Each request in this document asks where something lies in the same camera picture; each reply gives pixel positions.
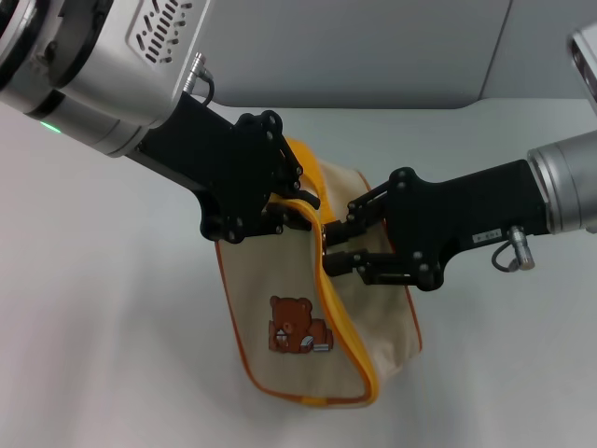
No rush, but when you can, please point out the left arm metal cable connector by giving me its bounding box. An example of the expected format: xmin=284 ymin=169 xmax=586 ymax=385
xmin=183 ymin=50 xmax=212 ymax=95

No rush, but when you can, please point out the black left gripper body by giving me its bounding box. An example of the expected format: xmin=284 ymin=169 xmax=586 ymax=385
xmin=134 ymin=91 xmax=285 ymax=245

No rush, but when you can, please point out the beige food bag orange trim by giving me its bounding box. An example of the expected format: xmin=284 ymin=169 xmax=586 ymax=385
xmin=214 ymin=136 xmax=424 ymax=411

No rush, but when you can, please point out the arm metal cable connector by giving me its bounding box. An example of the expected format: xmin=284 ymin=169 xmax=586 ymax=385
xmin=507 ymin=225 xmax=538 ymax=273
xmin=183 ymin=50 xmax=212 ymax=95

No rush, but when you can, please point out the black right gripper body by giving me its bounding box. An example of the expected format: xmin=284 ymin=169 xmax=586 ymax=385
xmin=383 ymin=158 xmax=550 ymax=292

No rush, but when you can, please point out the right arm metal cable connector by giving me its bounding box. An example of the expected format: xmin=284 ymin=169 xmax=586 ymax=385
xmin=507 ymin=225 xmax=538 ymax=273

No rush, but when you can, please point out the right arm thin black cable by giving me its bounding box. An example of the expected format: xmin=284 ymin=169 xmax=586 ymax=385
xmin=493 ymin=241 xmax=515 ymax=273

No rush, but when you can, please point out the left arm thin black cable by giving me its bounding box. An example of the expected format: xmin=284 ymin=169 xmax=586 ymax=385
xmin=198 ymin=74 xmax=216 ymax=107

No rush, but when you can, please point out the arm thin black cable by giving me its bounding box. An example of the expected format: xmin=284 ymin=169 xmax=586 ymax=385
xmin=198 ymin=74 xmax=216 ymax=107
xmin=493 ymin=241 xmax=515 ymax=273

